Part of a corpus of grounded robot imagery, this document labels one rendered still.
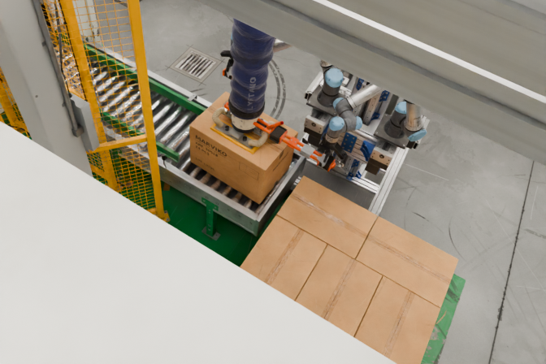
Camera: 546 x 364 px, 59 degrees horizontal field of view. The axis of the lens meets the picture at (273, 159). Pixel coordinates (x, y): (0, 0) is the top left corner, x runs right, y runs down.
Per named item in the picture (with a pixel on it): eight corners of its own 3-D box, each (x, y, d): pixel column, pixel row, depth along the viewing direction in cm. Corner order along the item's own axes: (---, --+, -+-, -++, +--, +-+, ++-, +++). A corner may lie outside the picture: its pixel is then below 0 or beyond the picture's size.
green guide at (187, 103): (56, 38, 403) (54, 30, 396) (66, 32, 409) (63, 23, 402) (214, 123, 367) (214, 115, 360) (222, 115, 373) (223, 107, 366)
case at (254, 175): (190, 161, 344) (188, 124, 312) (223, 128, 366) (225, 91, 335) (259, 205, 329) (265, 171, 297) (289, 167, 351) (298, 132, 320)
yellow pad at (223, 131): (210, 129, 313) (210, 123, 309) (218, 120, 318) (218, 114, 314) (253, 154, 304) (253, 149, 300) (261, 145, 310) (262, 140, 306)
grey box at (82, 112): (61, 132, 232) (45, 88, 208) (69, 126, 235) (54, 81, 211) (93, 152, 227) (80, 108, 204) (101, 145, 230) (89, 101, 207)
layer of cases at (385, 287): (224, 308, 324) (227, 284, 292) (295, 204, 381) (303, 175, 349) (386, 411, 297) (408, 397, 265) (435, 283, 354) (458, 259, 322)
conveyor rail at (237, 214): (6, 89, 383) (-1, 71, 368) (12, 86, 386) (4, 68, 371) (252, 234, 331) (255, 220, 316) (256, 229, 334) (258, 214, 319)
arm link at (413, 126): (416, 121, 308) (417, 67, 262) (428, 139, 300) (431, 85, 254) (399, 129, 308) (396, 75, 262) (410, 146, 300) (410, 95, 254)
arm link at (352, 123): (356, 108, 274) (339, 111, 270) (365, 123, 268) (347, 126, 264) (353, 118, 280) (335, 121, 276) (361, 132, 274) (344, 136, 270)
